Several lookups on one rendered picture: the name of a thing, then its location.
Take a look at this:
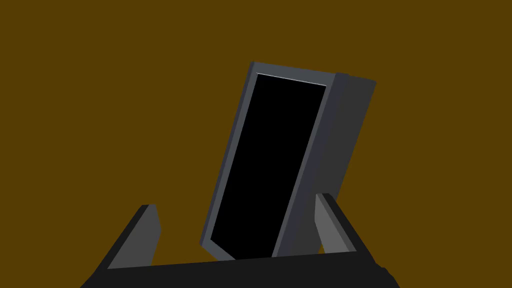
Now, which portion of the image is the grey box with black screen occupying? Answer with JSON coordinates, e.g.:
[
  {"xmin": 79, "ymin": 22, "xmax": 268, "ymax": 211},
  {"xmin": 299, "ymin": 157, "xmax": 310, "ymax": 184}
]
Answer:
[{"xmin": 199, "ymin": 60, "xmax": 378, "ymax": 262}]

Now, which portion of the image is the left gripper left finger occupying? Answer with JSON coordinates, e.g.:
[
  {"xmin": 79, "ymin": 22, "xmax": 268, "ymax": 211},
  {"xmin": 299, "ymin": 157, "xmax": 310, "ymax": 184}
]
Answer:
[{"xmin": 104, "ymin": 203, "xmax": 163, "ymax": 271}]

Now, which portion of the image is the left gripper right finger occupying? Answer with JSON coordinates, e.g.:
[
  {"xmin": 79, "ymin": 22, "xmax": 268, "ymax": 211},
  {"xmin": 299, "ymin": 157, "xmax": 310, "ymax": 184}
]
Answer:
[{"xmin": 313, "ymin": 192, "xmax": 377, "ymax": 265}]

